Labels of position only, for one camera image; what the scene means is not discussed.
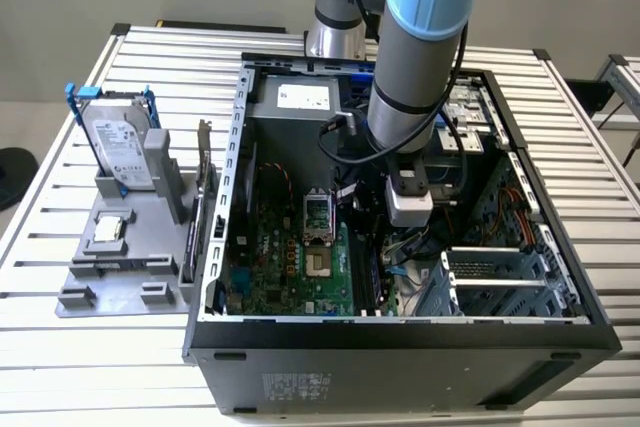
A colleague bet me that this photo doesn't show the silver optical drive bay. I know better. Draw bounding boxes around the silver optical drive bay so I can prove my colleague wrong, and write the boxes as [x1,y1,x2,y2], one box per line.
[429,74,509,198]

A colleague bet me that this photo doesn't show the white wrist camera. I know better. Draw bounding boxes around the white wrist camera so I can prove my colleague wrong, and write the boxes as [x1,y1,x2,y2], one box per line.
[384,180,435,228]

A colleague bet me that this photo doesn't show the black open PC case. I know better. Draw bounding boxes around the black open PC case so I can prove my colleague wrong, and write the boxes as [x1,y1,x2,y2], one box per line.
[182,51,624,418]

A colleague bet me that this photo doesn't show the metal socket cover frame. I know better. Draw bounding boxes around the metal socket cover frame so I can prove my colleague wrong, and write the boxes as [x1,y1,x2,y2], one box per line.
[302,188,336,248]

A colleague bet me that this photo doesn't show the CPU socket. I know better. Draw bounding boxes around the CPU socket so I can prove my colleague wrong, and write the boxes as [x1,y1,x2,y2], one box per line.
[304,245,335,281]

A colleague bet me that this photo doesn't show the blue expansion slot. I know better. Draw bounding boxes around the blue expansion slot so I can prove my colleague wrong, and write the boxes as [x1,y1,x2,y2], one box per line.
[230,269,252,297]

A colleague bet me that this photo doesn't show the grey hard disk bay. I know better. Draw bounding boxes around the grey hard disk bay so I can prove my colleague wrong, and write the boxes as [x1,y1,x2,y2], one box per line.
[439,248,571,319]

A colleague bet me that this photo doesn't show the RAM stick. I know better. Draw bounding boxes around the RAM stick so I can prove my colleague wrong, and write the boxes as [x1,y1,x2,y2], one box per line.
[370,241,387,311]
[72,254,175,272]

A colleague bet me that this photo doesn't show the black strip yellow end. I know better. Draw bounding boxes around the black strip yellow end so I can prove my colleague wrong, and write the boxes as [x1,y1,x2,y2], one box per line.
[154,19,287,34]

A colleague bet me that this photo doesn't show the grey parts rack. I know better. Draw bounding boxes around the grey parts rack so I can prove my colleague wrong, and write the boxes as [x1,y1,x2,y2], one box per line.
[54,127,221,319]

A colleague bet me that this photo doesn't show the black camera bracket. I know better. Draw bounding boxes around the black camera bracket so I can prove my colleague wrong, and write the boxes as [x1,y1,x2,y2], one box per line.
[387,155,432,196]

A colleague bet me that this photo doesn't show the metal slat side table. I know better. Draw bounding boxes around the metal slat side table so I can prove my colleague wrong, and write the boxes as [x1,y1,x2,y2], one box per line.
[592,53,640,131]

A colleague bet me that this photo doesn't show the black graphics card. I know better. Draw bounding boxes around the black graphics card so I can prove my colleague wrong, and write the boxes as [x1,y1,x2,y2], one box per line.
[180,118,220,284]

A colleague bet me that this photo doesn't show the hard disk in blue carrier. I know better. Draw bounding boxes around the hard disk in blue carrier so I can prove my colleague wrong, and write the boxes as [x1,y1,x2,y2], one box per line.
[66,80,162,194]

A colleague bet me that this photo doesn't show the silver CPU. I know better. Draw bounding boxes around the silver CPU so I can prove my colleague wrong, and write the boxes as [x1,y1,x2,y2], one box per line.
[93,213,125,242]

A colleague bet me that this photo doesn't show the grey power supply unit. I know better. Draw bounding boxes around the grey power supply unit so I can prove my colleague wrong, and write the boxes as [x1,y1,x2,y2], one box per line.
[248,74,342,188]

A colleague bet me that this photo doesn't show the thin wire locking lever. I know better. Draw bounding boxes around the thin wire locking lever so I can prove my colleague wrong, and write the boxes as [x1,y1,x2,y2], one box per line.
[329,194,340,248]

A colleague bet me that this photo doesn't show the round black floor base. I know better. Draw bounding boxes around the round black floor base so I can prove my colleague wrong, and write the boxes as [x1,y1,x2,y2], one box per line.
[0,146,40,212]

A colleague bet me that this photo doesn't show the orange yellow power wires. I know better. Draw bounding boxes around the orange yellow power wires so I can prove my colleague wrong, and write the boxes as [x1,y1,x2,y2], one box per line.
[492,186,546,254]

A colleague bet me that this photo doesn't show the black case fan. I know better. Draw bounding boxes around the black case fan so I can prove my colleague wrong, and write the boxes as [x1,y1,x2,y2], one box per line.
[238,144,261,228]

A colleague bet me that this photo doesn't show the green motherboard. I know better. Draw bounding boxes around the green motherboard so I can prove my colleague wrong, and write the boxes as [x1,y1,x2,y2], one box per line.
[225,191,401,319]

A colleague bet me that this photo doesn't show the black RAM slot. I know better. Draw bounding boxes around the black RAM slot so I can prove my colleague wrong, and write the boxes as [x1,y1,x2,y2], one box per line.
[355,239,371,319]
[349,236,365,319]
[362,241,376,319]

